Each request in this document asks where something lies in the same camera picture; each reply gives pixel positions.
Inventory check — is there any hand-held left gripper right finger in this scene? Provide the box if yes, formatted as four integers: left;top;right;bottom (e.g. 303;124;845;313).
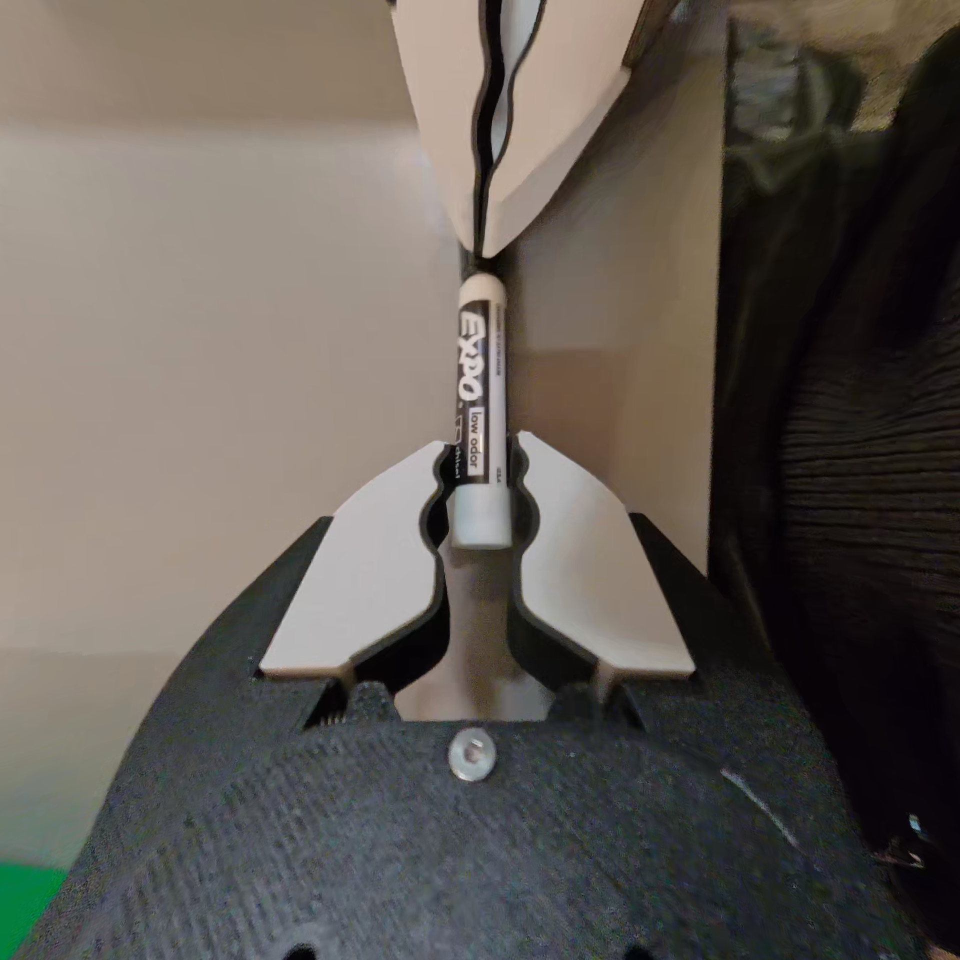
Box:
508;431;695;706

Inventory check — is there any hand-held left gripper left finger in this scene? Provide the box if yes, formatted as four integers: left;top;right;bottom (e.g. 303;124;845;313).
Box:
258;440;451;687

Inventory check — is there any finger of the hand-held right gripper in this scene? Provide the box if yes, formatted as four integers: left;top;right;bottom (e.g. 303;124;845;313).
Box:
480;0;648;260
391;0;500;260

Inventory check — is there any black dry-erase marker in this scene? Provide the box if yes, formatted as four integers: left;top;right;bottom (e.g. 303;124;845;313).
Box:
447;258;515;550

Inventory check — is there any green plastic bin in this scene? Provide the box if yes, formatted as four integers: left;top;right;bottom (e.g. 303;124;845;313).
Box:
0;861;70;960

